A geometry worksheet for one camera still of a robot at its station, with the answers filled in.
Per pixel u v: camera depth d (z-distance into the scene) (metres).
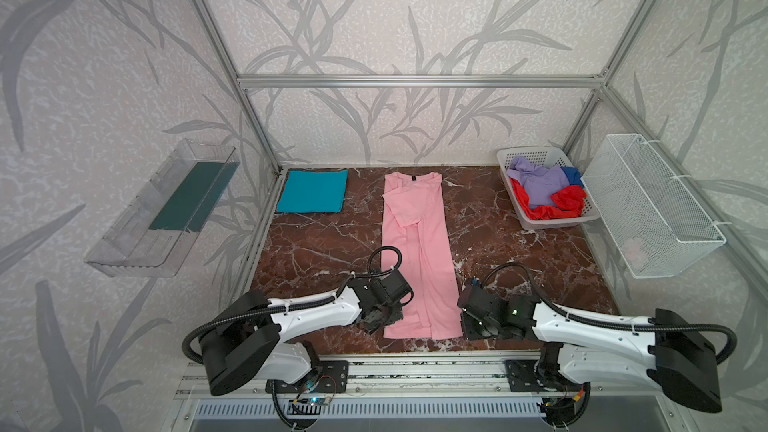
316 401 0.70
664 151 0.74
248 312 0.44
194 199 0.69
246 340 0.41
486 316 0.61
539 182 1.06
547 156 1.16
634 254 0.72
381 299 0.65
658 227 0.62
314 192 1.11
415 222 1.02
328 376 0.72
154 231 0.64
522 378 0.72
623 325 0.46
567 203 0.99
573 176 1.05
